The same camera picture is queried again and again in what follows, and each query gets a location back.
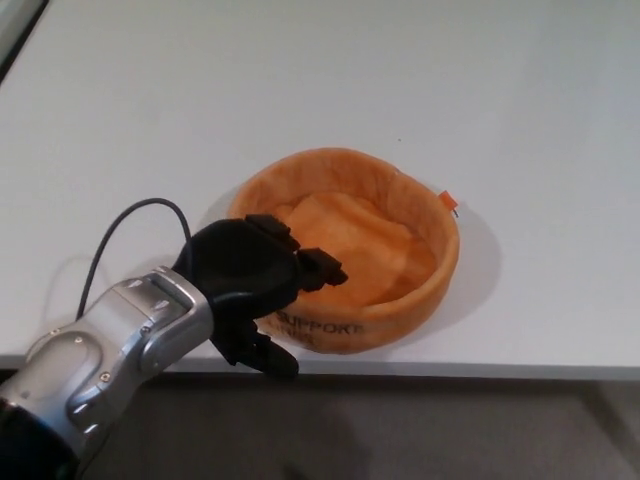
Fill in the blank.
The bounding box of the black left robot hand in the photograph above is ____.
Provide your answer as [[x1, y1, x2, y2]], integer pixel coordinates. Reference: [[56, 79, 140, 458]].
[[172, 213, 350, 377]]

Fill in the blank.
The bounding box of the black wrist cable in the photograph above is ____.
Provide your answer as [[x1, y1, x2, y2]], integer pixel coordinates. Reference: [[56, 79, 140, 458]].
[[75, 198, 194, 318]]

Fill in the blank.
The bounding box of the orange soft plush plate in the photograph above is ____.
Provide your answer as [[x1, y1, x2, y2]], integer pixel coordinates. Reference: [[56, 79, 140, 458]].
[[227, 146, 461, 356]]

